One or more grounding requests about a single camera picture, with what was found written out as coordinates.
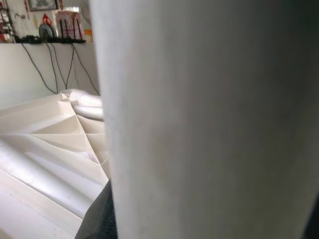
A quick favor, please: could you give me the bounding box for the pink printed box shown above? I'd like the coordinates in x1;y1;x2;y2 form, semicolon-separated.
56;11;85;40

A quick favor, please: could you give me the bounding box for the red figurine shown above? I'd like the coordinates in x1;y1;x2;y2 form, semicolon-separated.
41;12;53;25

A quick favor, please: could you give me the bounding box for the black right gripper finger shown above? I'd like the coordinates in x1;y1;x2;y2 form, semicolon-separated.
74;178;118;239

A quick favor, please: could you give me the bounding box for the black wall shelf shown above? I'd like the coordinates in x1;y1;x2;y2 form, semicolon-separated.
14;35;87;45

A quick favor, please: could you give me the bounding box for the grey round disc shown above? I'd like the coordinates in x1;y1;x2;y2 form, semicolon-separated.
38;23;60;40

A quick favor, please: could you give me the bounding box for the framed wall picture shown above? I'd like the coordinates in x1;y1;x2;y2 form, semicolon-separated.
27;0;60;12

